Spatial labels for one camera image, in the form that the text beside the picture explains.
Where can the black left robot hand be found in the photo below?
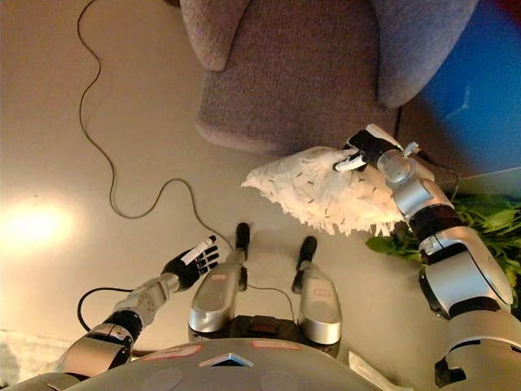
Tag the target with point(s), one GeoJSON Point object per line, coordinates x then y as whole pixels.
{"type": "Point", "coordinates": [191, 264]}

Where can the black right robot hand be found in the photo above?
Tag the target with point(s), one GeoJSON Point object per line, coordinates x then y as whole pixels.
{"type": "Point", "coordinates": [368, 146]}

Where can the white fringed pillow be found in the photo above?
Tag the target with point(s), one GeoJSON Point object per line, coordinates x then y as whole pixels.
{"type": "Point", "coordinates": [325, 191]}

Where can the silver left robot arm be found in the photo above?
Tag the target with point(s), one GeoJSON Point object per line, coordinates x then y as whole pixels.
{"type": "Point", "coordinates": [134, 305]}

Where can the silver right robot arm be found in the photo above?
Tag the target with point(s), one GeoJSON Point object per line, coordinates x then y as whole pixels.
{"type": "Point", "coordinates": [460, 264]}

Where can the gray fabric armchair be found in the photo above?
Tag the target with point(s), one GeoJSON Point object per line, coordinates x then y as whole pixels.
{"type": "Point", "coordinates": [293, 81]}

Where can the silver robot torso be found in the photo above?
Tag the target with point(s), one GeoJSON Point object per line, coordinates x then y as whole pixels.
{"type": "Point", "coordinates": [228, 366]}

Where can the silver right robot leg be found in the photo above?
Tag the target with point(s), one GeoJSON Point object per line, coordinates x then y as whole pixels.
{"type": "Point", "coordinates": [321, 301]}

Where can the green leafy plant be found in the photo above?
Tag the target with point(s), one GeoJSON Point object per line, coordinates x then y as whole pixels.
{"type": "Point", "coordinates": [496, 228]}

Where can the white fluffy rug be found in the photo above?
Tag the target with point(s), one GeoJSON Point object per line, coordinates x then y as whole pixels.
{"type": "Point", "coordinates": [24, 354]}

